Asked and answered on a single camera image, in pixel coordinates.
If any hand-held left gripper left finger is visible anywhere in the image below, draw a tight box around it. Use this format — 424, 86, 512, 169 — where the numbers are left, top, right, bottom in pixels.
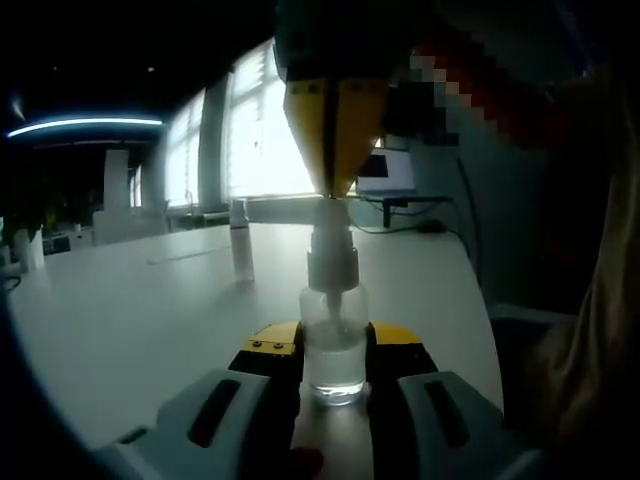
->
97, 321, 305, 480

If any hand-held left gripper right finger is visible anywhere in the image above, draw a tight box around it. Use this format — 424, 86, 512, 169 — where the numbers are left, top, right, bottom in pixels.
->
366, 321, 559, 480

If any clear glass pump bottle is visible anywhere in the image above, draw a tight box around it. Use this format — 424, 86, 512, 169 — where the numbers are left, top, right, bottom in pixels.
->
298, 197, 370, 407

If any white pump bottle red label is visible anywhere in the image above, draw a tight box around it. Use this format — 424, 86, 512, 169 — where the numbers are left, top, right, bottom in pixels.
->
229, 198, 256, 284

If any person's left hand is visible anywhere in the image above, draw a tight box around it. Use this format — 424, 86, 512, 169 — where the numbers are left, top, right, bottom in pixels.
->
291, 446, 325, 480

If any open laptop on stand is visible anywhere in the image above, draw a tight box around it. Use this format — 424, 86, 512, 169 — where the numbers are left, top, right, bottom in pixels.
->
357, 148, 419, 196

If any white square pillar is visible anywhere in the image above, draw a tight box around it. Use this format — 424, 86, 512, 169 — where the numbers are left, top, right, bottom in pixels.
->
103, 148, 131, 211

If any white low cabinet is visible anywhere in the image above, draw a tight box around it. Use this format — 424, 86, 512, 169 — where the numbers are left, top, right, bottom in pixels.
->
92, 207, 169, 246

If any short ceiling light strip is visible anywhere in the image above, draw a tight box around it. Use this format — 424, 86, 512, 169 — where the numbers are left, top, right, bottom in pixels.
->
7, 117, 164, 140

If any green leafy plant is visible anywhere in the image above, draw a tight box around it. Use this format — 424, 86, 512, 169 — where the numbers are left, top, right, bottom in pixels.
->
2, 189, 96, 236

